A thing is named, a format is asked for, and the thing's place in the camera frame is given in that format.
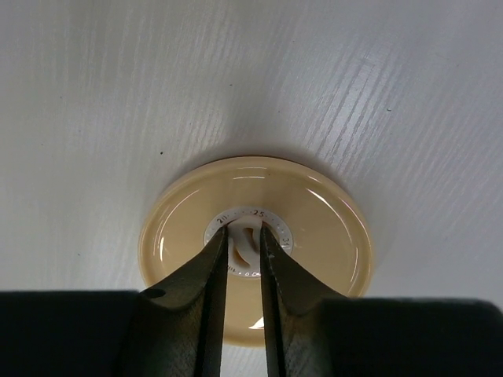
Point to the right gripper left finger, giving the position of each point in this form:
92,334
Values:
173,328

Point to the beige round lid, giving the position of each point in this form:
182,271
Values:
313,219

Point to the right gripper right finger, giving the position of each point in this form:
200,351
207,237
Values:
312,330

